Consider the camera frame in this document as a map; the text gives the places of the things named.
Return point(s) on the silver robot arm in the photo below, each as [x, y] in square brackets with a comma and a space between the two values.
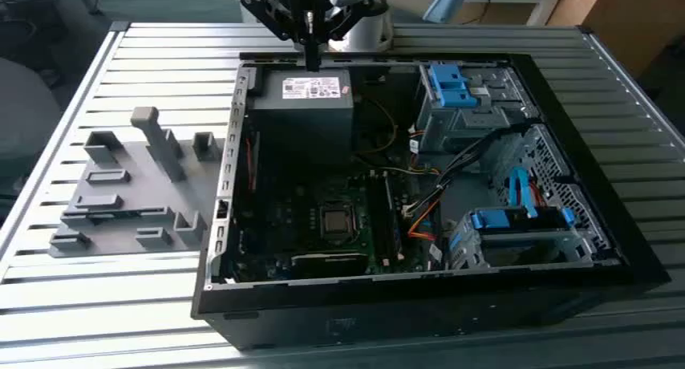
[369, 32]

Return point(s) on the grey office chair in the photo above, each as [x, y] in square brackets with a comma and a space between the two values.
[27, 116]

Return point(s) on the metal disk bay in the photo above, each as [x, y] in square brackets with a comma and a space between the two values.
[536, 238]

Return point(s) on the grey power supply unit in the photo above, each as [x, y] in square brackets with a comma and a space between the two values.
[300, 124]

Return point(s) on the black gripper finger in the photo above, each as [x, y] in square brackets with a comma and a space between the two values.
[262, 8]
[348, 24]

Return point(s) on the hard disk in blue carrier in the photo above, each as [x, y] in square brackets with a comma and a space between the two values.
[495, 218]

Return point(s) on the blue plastic drive bracket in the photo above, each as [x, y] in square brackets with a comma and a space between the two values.
[452, 88]

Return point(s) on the silver CPU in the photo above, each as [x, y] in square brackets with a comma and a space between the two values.
[337, 221]

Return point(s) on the black PC case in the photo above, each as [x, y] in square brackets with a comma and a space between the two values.
[374, 305]

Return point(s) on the black RAM slot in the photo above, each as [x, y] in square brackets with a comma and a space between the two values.
[380, 224]

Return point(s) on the white desk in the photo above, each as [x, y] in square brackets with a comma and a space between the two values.
[543, 6]

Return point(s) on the green motherboard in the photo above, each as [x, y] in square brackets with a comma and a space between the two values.
[284, 224]

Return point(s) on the blue RAM stick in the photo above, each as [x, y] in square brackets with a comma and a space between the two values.
[115, 216]

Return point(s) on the CPU socket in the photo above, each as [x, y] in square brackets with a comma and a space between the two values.
[338, 237]

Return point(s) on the wooden cabinet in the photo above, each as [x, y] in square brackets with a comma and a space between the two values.
[632, 24]

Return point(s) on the grey metal drive cage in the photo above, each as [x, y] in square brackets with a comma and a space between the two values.
[471, 124]

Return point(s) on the grey parts rack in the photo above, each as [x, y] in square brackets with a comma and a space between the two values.
[134, 176]

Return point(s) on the black graphics card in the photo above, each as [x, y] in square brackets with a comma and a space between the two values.
[329, 264]

